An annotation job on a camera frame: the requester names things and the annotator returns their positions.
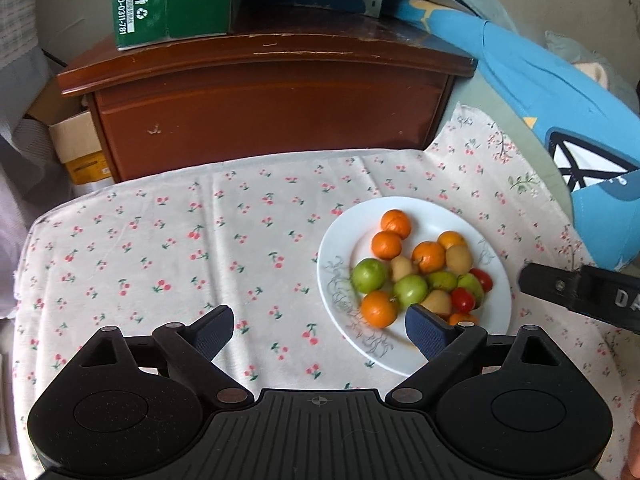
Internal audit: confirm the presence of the small orange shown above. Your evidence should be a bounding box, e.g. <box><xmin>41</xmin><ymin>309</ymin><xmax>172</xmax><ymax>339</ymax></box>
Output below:
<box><xmin>371</xmin><ymin>231</ymin><xmax>402</xmax><ymax>261</ymax></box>
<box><xmin>437</xmin><ymin>231</ymin><xmax>468</xmax><ymax>250</ymax></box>

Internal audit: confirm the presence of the brown kiwi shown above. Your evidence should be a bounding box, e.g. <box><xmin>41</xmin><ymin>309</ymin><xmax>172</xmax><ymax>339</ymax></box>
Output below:
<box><xmin>390</xmin><ymin>255</ymin><xmax>418</xmax><ymax>283</ymax></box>
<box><xmin>445</xmin><ymin>245</ymin><xmax>474</xmax><ymax>275</ymax></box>
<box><xmin>421</xmin><ymin>289</ymin><xmax>452</xmax><ymax>320</ymax></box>

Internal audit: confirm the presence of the brown cardboard box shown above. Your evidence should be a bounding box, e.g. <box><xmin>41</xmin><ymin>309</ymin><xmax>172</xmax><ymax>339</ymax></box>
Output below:
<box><xmin>27</xmin><ymin>78</ymin><xmax>114</xmax><ymax>195</ymax></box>

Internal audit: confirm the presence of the white floral plate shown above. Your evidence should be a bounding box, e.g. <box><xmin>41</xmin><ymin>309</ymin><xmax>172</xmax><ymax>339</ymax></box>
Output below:
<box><xmin>317</xmin><ymin>197</ymin><xmax>511</xmax><ymax>376</ymax></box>

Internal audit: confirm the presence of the green jujube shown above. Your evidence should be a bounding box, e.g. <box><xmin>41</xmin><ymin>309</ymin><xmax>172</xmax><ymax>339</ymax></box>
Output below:
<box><xmin>393</xmin><ymin>274</ymin><xmax>430</xmax><ymax>311</ymax></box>
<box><xmin>458</xmin><ymin>273</ymin><xmax>485</xmax><ymax>309</ymax></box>
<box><xmin>425</xmin><ymin>271</ymin><xmax>458</xmax><ymax>292</ymax></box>
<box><xmin>350</xmin><ymin>258</ymin><xmax>388</xmax><ymax>295</ymax></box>

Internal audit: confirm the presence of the blue shark plush pillow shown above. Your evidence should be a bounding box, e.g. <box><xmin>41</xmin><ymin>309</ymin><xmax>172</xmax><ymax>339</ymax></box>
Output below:
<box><xmin>392</xmin><ymin>0</ymin><xmax>639</xmax><ymax>270</ymax></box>

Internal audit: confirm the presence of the cherry print tablecloth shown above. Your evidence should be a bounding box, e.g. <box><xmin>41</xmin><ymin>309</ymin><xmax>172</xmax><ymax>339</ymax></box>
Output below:
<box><xmin>13</xmin><ymin>104</ymin><xmax>639</xmax><ymax>479</ymax></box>

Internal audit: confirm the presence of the dark wooden cabinet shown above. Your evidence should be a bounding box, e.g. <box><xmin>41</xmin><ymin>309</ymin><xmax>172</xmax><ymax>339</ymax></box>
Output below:
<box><xmin>58</xmin><ymin>8</ymin><xmax>475</xmax><ymax>181</ymax></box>

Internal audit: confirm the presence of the red cherry tomato top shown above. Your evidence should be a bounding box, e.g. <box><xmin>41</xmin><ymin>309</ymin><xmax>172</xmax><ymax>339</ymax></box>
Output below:
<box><xmin>470</xmin><ymin>268</ymin><xmax>494</xmax><ymax>292</ymax></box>

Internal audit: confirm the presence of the right hand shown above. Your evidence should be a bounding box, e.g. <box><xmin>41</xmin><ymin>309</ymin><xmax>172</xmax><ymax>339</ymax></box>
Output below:
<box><xmin>620</xmin><ymin>398</ymin><xmax>640</xmax><ymax>480</ymax></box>

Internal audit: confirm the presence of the red cherry tomato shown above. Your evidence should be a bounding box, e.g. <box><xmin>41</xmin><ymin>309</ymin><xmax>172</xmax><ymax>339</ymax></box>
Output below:
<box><xmin>470</xmin><ymin>268</ymin><xmax>494</xmax><ymax>292</ymax></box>
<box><xmin>450</xmin><ymin>287</ymin><xmax>476</xmax><ymax>314</ymax></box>

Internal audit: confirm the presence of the large orange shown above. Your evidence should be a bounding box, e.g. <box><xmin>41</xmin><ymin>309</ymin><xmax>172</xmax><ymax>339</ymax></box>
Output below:
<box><xmin>360</xmin><ymin>290</ymin><xmax>398</xmax><ymax>328</ymax></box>
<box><xmin>448</xmin><ymin>312</ymin><xmax>478</xmax><ymax>326</ymax></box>

